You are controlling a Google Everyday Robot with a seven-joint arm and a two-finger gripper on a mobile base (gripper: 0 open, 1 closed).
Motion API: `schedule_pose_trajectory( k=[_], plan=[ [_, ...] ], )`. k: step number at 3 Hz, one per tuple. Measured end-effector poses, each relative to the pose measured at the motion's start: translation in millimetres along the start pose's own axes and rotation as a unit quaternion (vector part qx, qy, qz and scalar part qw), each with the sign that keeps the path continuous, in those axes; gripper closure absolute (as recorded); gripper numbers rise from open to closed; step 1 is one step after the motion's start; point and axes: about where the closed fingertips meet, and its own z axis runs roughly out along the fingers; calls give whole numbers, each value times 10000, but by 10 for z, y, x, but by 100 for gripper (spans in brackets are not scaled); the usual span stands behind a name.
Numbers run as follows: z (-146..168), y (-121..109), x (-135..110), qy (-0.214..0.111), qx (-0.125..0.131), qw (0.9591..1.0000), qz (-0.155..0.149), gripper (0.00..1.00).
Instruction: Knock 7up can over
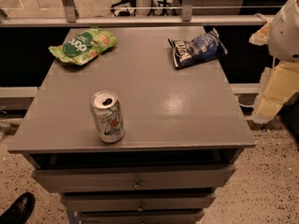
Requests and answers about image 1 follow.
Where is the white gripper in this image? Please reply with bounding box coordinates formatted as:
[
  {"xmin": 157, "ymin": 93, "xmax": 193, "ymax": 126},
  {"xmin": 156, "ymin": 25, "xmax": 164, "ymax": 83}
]
[{"xmin": 249, "ymin": 0, "xmax": 299, "ymax": 124}]

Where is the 7up soda can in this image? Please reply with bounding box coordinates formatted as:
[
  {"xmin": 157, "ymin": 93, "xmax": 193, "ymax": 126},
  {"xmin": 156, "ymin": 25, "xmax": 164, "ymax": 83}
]
[{"xmin": 91, "ymin": 91, "xmax": 124, "ymax": 143}]

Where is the blue chip bag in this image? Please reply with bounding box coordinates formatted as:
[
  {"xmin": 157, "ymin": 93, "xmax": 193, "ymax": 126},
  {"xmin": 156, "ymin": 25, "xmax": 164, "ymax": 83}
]
[{"xmin": 168, "ymin": 28, "xmax": 227, "ymax": 69}]

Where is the grey drawer cabinet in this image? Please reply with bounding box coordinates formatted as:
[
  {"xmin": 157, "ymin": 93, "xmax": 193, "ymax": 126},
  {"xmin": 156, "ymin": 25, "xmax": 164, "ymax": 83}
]
[{"xmin": 7, "ymin": 26, "xmax": 257, "ymax": 224}]

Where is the middle grey drawer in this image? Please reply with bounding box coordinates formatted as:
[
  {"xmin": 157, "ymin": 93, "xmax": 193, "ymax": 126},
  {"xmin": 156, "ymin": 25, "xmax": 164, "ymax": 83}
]
[{"xmin": 62, "ymin": 192, "xmax": 216, "ymax": 212}]

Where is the grey drawer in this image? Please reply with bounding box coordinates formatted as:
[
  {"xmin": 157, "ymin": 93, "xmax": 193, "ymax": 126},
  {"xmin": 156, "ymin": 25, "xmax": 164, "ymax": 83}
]
[
  {"xmin": 32, "ymin": 164, "xmax": 235, "ymax": 193},
  {"xmin": 79, "ymin": 209, "xmax": 204, "ymax": 224},
  {"xmin": 62, "ymin": 192, "xmax": 216, "ymax": 212}
]

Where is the green snack bag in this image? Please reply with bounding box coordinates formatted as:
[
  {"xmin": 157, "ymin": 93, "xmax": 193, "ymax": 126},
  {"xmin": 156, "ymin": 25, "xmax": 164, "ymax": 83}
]
[{"xmin": 49, "ymin": 26, "xmax": 117, "ymax": 65}]

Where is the top grey drawer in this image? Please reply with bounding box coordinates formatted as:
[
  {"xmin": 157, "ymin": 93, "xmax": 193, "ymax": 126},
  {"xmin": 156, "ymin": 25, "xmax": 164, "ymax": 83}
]
[{"xmin": 32, "ymin": 164, "xmax": 235, "ymax": 193}]

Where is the bottom grey drawer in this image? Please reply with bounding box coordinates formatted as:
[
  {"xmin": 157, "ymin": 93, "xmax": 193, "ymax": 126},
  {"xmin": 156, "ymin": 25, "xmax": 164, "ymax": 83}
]
[{"xmin": 79, "ymin": 209, "xmax": 204, "ymax": 224}]

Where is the black leather shoe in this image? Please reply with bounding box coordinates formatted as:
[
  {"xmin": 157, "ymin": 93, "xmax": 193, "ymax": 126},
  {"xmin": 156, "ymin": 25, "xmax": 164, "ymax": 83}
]
[{"xmin": 0, "ymin": 192, "xmax": 36, "ymax": 224}]

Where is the metal railing frame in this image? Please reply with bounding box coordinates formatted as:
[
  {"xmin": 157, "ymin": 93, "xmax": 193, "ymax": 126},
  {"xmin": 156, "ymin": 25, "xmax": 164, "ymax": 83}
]
[{"xmin": 0, "ymin": 0, "xmax": 286, "ymax": 27}]

